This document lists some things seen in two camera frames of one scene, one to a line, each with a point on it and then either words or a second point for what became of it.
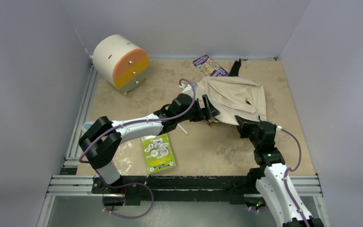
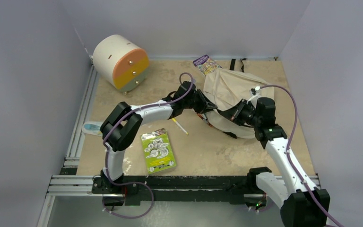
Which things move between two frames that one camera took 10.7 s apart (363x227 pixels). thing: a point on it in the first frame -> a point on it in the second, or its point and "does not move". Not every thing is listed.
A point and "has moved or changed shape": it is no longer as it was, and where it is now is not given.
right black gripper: [244, 126] -> [230, 114]
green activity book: [158, 152] does not move
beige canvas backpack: [232, 96] has moved or changed shape
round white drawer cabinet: [122, 62] does not move
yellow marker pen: [184, 131] does not move
